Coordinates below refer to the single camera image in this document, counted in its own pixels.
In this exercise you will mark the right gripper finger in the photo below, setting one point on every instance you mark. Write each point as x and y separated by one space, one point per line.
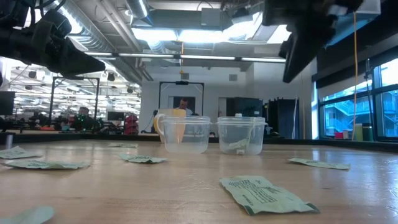
304 53

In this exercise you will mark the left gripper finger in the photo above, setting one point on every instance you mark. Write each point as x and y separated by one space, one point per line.
77 63

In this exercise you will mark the green paper packet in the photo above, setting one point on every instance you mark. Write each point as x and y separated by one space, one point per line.
28 214
122 145
264 194
46 164
239 144
143 159
320 164
14 152

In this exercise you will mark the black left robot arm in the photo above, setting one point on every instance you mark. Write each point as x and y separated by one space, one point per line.
12 12

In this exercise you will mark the person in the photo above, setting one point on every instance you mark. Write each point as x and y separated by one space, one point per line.
83 112
185 105

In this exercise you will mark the dark partition curtain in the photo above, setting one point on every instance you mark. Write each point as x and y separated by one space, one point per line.
283 118

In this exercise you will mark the black computer monitor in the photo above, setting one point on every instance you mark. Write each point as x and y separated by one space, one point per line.
7 102

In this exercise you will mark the black tripod stand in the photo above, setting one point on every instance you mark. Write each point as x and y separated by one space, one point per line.
369 93

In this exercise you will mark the dark cabinet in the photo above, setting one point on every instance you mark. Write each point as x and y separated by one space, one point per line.
248 107

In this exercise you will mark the red tool cart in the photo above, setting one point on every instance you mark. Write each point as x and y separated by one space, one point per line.
131 124

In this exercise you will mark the light green cup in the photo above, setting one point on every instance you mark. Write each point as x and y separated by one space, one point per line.
358 132

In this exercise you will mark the clear plastic container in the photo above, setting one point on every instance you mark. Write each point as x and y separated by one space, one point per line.
245 130
186 137

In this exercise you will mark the dark green bottle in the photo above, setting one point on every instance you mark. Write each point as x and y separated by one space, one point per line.
367 132

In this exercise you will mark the ceiling light strip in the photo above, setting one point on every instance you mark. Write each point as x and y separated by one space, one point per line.
202 57

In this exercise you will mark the black gantry frame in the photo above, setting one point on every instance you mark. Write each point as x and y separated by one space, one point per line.
182 82
74 77

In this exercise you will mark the black aluminium table frame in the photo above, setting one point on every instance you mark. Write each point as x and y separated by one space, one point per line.
342 143

